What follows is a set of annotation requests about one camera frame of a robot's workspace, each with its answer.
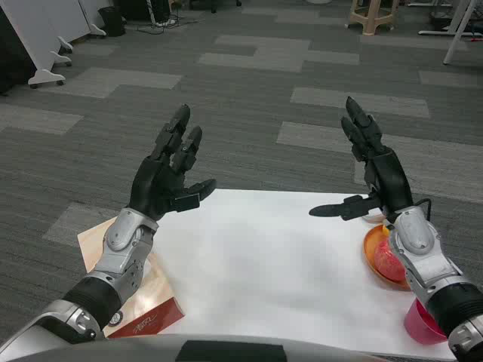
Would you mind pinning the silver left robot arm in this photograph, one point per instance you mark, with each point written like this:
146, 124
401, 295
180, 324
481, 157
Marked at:
117, 234

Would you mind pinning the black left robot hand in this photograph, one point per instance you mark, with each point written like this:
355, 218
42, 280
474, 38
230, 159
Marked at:
151, 188

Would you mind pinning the white computer mouse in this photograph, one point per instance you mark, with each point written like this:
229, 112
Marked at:
373, 218

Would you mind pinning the black partition screen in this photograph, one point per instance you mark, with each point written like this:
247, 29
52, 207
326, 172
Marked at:
11, 56

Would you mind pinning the orange round plate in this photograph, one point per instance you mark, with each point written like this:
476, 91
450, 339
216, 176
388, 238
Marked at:
370, 245

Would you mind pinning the beige plastic stool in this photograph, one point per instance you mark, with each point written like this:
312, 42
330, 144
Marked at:
371, 17

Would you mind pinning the silver robot chest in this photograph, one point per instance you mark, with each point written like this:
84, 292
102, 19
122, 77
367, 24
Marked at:
132, 348

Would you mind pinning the white slanted desk leg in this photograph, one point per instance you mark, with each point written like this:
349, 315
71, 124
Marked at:
460, 34

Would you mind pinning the white thin desk leg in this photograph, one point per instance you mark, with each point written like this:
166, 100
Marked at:
151, 11

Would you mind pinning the red apple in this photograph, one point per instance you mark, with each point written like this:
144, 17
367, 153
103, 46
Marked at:
386, 260

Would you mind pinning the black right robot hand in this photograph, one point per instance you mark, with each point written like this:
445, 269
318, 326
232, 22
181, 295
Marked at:
392, 181

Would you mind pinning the beige and red tissue box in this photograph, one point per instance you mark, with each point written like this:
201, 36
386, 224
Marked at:
158, 294

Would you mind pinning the yellow lemon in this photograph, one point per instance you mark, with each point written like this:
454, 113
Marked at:
385, 229

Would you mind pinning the white power strip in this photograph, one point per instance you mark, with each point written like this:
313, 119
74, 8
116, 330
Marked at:
166, 22

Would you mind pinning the white desk foot bar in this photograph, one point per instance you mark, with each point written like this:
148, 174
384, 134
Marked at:
437, 32

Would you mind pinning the white partition panel on casters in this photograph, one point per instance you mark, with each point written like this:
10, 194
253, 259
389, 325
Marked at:
45, 77
97, 31
60, 57
65, 43

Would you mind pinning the black trash bin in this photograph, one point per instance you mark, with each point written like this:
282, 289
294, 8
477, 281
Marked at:
112, 20

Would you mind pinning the pink plastic cup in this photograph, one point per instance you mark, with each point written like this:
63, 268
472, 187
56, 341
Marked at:
419, 324

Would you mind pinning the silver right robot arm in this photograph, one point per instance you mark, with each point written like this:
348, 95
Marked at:
415, 234

